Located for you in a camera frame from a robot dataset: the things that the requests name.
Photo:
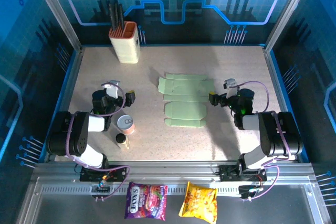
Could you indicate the purple candy bag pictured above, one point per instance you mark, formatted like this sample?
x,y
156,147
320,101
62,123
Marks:
x,y
145,200

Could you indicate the beige knife block orange top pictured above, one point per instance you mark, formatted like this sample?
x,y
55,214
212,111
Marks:
x,y
127,48

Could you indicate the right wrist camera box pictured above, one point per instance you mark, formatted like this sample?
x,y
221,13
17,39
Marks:
x,y
231,87

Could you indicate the aluminium frame post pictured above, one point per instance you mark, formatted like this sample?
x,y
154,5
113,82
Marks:
x,y
288,11
56,11

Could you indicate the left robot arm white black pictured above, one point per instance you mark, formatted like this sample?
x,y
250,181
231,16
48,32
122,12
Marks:
x,y
78,134

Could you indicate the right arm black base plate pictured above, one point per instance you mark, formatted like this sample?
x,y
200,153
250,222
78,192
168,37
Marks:
x,y
228,174

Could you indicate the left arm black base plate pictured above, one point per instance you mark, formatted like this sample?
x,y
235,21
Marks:
x,y
115,174

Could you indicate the yellow snack bag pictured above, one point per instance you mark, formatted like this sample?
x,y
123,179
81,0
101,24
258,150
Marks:
x,y
199,203

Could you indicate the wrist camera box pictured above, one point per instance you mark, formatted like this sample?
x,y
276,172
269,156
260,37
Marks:
x,y
231,87
113,91

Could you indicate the aluminium frame rail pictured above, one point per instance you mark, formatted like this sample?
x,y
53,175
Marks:
x,y
170,169

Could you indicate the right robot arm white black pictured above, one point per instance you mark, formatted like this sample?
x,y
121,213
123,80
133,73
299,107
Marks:
x,y
273,134

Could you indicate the pink tin can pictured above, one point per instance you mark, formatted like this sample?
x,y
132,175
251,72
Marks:
x,y
126,124

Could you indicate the green paper box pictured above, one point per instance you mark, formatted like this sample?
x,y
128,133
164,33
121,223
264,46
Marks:
x,y
183,100

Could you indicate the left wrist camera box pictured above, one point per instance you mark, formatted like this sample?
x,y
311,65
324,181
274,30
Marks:
x,y
113,91

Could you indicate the small bottle black cap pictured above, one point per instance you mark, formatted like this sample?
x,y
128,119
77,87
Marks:
x,y
122,140

